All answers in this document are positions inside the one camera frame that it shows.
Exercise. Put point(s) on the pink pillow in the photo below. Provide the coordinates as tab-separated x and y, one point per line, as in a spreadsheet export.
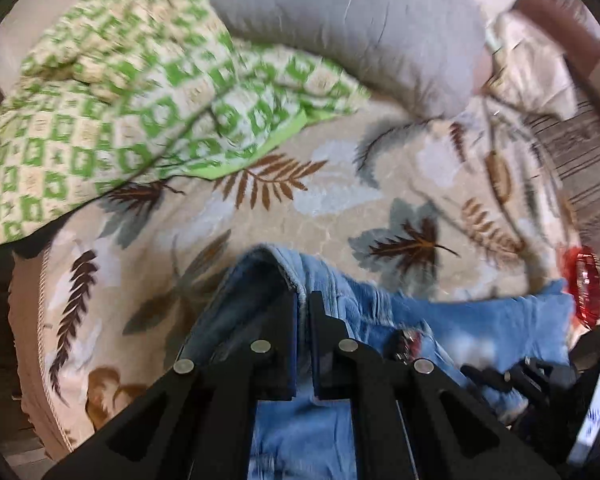
482	72

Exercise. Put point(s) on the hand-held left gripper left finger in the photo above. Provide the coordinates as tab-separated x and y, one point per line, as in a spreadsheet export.
280	360

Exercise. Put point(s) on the red glass dish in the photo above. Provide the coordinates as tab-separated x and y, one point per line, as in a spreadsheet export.
582	285

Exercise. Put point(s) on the leaf print blanket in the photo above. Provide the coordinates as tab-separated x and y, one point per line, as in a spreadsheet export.
305	210

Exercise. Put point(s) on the blue denim pants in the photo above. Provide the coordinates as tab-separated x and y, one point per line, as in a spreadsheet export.
480	325

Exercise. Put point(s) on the striped floral sofa cover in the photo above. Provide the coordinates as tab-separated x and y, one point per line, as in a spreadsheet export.
590	170

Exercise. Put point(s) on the grey pillow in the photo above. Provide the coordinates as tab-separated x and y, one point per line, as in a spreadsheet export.
360	25

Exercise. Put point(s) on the cream crumpled cloth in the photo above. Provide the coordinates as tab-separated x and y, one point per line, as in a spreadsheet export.
535	65

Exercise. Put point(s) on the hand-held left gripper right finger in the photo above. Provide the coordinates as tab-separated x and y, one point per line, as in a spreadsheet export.
327	360

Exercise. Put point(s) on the brown ruffled bedspread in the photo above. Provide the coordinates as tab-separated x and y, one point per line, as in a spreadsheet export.
22	360

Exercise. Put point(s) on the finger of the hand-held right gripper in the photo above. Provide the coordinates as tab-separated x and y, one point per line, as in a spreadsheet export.
527	382

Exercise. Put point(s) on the green checkered blanket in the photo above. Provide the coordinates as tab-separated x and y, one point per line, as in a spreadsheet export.
130	100

